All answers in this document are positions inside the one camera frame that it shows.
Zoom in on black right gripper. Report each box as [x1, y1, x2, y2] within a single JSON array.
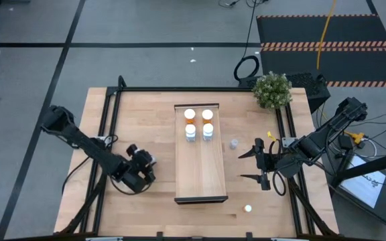
[[238, 137, 283, 191]]

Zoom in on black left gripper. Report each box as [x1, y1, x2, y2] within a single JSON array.
[[121, 143, 157, 194]]

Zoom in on white melatonin bottle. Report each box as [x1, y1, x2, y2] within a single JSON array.
[[184, 123, 197, 143], [202, 123, 214, 142]]

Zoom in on large orange pill bottle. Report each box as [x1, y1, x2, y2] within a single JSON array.
[[201, 108, 214, 125], [184, 108, 196, 125]]

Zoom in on wooden shelf black metal legs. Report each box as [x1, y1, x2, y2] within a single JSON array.
[[174, 102, 229, 205]]

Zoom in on potted green plant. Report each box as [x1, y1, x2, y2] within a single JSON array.
[[252, 70, 294, 110]]

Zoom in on black perforated computer case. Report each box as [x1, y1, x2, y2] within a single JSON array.
[[238, 72, 332, 114]]

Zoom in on white paper sheet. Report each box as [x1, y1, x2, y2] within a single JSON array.
[[339, 154, 386, 209]]

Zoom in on black stand bar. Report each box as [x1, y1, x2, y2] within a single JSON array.
[[330, 149, 386, 188]]

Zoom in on black orange-striped floor mat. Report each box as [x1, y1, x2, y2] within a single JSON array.
[[255, 13, 386, 88]]

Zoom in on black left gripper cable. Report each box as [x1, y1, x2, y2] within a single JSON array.
[[109, 173, 153, 195]]

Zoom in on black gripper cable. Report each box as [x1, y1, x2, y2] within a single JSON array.
[[271, 167, 287, 197], [109, 173, 153, 195]]

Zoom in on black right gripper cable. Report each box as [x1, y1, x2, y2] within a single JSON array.
[[271, 167, 287, 197]]

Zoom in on black base cable loop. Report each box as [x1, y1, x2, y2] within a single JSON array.
[[104, 133, 120, 150]]

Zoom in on black aluminium table frame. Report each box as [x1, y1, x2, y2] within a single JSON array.
[[57, 75, 341, 241]]

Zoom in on black coiled floor cable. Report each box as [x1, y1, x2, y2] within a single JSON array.
[[233, 0, 261, 82]]

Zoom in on yellow cable connector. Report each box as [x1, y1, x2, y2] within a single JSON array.
[[343, 131, 365, 145]]

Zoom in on yellow hanging cable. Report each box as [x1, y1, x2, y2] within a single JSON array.
[[316, 0, 338, 70]]

